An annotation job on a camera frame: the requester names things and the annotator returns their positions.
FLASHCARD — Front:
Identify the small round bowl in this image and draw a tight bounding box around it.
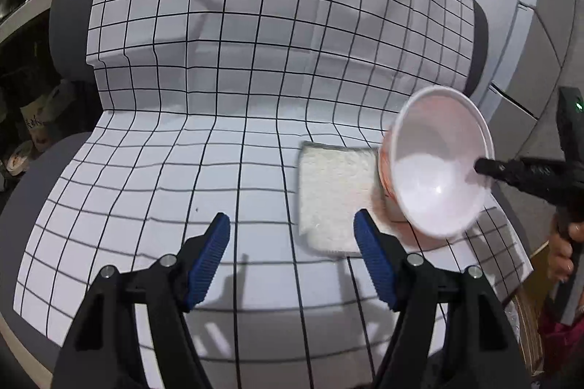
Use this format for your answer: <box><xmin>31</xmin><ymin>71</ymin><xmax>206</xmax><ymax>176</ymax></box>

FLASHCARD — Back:
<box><xmin>4</xmin><ymin>140</ymin><xmax>36</xmax><ymax>176</ymax></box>

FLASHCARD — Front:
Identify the white fluffy towel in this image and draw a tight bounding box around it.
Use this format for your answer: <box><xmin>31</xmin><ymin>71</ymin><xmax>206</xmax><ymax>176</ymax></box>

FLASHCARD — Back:
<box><xmin>296</xmin><ymin>141</ymin><xmax>394</xmax><ymax>256</ymax></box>

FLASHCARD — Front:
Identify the person's pink clothing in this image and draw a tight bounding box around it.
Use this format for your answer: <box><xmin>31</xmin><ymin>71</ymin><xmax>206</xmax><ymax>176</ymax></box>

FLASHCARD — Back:
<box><xmin>538</xmin><ymin>313</ymin><xmax>584</xmax><ymax>389</ymax></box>

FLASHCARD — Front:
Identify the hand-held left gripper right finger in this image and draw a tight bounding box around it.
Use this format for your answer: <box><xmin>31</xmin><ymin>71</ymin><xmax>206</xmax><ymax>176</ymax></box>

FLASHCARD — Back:
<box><xmin>353</xmin><ymin>209</ymin><xmax>530</xmax><ymax>389</ymax></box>

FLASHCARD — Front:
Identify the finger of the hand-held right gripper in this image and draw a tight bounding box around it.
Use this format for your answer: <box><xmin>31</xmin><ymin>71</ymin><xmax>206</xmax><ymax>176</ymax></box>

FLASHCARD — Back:
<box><xmin>473</xmin><ymin>157</ymin><xmax>555</xmax><ymax>197</ymax></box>

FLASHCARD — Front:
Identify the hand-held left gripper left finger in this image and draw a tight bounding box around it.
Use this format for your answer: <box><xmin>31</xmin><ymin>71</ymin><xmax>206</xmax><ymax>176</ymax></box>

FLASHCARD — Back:
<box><xmin>50</xmin><ymin>212</ymin><xmax>231</xmax><ymax>389</ymax></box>

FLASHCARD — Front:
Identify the grey sofa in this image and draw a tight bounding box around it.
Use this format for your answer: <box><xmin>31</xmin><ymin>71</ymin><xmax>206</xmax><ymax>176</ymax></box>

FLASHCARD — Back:
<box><xmin>0</xmin><ymin>0</ymin><xmax>492</xmax><ymax>389</ymax></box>

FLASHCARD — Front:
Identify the white grid-patterned cloth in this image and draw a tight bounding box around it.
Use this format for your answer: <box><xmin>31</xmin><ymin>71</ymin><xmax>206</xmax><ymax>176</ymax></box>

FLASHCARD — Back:
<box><xmin>14</xmin><ymin>0</ymin><xmax>535</xmax><ymax>389</ymax></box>

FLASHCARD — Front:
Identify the person's right hand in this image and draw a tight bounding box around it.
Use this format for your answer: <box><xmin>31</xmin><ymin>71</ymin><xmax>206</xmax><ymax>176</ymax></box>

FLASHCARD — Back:
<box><xmin>546</xmin><ymin>222</ymin><xmax>584</xmax><ymax>286</ymax></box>

